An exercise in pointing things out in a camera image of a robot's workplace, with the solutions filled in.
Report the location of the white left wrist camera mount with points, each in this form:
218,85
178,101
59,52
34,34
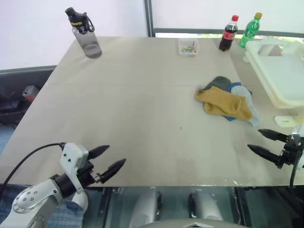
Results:
71,156

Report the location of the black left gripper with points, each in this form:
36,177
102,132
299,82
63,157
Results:
89,174

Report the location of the white plastic bin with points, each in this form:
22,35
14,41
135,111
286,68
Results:
280,76

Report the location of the green soda bottle yellow cap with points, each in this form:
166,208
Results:
249,33

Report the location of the pale grey-blue sock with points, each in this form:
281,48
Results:
245,97

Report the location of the dark grey window frame rail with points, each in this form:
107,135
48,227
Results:
213,30

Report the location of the dark grey partition panel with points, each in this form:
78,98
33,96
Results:
23,74

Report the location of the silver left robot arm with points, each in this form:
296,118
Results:
35,199

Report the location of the mustard yellow sock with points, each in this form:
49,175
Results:
215,95
234,110

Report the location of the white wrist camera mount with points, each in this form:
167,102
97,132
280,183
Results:
71,156
299,133

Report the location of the small clear plastic box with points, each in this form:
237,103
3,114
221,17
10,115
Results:
188,48

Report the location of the cola bottle red cap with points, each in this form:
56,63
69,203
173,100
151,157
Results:
227,35

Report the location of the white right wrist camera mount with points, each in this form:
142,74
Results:
299,133

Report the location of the dark grey window frame post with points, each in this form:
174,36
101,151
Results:
149,17

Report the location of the dark green sock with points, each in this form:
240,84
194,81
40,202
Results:
219,82

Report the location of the dark curved robot panel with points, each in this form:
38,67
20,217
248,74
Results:
166,224

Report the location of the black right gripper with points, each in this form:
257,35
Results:
291,154

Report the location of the black table frame bar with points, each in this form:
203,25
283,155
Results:
242,209
109,206

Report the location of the grey sports bottle black lid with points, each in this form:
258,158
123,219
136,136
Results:
89,40

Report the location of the red and grey tool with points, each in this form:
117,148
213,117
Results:
30,92

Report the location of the white rounded object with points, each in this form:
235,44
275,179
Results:
82,200

